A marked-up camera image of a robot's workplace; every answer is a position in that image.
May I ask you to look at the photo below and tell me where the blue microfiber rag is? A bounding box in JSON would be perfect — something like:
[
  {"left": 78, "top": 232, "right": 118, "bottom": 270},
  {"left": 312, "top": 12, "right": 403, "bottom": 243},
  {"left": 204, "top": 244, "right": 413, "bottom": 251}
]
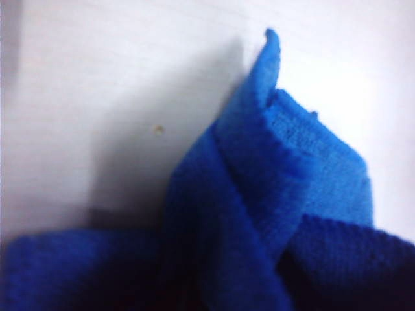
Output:
[{"left": 0, "top": 27, "right": 415, "bottom": 311}]

